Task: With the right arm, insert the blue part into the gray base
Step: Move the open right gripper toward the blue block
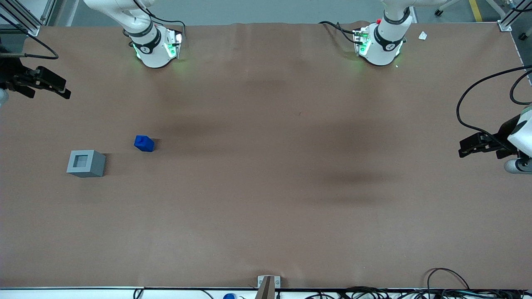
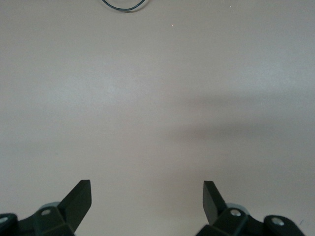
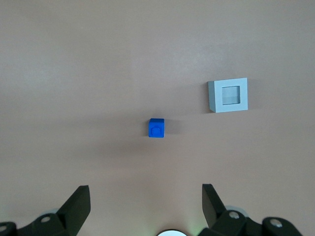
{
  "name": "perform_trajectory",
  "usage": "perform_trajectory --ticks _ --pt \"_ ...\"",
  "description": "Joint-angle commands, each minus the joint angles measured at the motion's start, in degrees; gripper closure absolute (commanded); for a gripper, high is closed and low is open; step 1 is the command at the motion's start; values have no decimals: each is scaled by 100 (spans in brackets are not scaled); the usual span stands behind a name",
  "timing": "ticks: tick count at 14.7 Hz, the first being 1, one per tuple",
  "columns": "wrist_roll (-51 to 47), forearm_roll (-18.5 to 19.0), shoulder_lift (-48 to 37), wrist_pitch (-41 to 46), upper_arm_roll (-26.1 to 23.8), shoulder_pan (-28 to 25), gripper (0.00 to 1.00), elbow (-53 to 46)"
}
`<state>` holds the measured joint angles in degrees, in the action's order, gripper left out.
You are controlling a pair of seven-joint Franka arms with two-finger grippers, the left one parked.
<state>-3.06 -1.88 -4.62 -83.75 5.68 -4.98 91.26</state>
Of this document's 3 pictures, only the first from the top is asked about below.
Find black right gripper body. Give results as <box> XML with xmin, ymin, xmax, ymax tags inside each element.
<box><xmin>0</xmin><ymin>44</ymin><xmax>40</xmax><ymax>90</ymax></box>

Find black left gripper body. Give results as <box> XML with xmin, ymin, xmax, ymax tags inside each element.
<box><xmin>486</xmin><ymin>115</ymin><xmax>520</xmax><ymax>159</ymax></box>

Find blue plastic part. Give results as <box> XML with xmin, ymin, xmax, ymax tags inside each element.
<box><xmin>134</xmin><ymin>135</ymin><xmax>155</xmax><ymax>152</ymax></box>

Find gray square base block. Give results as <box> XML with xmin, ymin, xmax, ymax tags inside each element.
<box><xmin>66</xmin><ymin>150</ymin><xmax>106</xmax><ymax>178</ymax></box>

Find chair leg with caster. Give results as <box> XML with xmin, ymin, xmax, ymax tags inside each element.
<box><xmin>434</xmin><ymin>0</ymin><xmax>463</xmax><ymax>17</ymax></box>

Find paper table cover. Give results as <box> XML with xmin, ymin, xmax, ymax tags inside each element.
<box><xmin>0</xmin><ymin>21</ymin><xmax>532</xmax><ymax>290</ymax></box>

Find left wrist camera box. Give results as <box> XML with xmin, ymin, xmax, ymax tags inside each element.
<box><xmin>504</xmin><ymin>158</ymin><xmax>532</xmax><ymax>174</ymax></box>

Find black right arm wrist cable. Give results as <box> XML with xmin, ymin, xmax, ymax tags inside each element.
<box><xmin>0</xmin><ymin>12</ymin><xmax>59</xmax><ymax>59</ymax></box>

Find long black looped arm cable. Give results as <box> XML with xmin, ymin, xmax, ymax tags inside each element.
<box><xmin>456</xmin><ymin>66</ymin><xmax>532</xmax><ymax>144</ymax></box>

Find aluminium frame post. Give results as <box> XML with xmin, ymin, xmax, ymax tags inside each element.
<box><xmin>0</xmin><ymin>0</ymin><xmax>57</xmax><ymax>36</ymax></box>
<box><xmin>498</xmin><ymin>0</ymin><xmax>532</xmax><ymax>32</ymax></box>

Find short black curved arm cable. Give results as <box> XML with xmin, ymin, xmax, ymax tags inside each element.
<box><xmin>510</xmin><ymin>70</ymin><xmax>532</xmax><ymax>105</ymax></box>

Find black looped floor cable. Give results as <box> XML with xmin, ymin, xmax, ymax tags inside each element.
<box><xmin>426</xmin><ymin>268</ymin><xmax>470</xmax><ymax>291</ymax></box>

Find black cable bundle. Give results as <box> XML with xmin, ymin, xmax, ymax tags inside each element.
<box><xmin>303</xmin><ymin>286</ymin><xmax>532</xmax><ymax>299</ymax></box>

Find black left base cable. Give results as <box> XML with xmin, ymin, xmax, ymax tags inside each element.
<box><xmin>319</xmin><ymin>21</ymin><xmax>359</xmax><ymax>44</ymax></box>

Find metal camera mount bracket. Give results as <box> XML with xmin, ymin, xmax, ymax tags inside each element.
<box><xmin>257</xmin><ymin>275</ymin><xmax>281</xmax><ymax>299</ymax></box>

